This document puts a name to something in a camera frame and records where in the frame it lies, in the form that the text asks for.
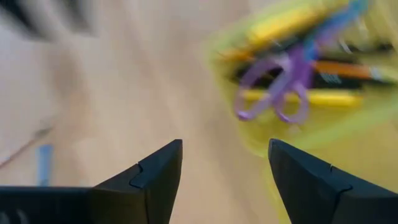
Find blue pen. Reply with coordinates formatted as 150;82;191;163
35;142;55;187

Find purple scissors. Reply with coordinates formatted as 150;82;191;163
234;0;371;125

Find orange pencil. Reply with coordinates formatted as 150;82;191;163
312;60;398;84

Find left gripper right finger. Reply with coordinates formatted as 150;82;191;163
267;138;398;224

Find black pen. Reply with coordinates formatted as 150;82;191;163
310;70;369;91

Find yellow-green translucent supply box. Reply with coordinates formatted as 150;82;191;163
203;0;398;224

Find black aluminium table frame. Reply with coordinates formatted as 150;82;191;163
0;0;96;42

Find yellow marker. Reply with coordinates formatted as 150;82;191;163
217;0;352;62

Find tan wooden pencil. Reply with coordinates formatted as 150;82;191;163
0;125;54;169

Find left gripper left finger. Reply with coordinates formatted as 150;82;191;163
90;139;183;224

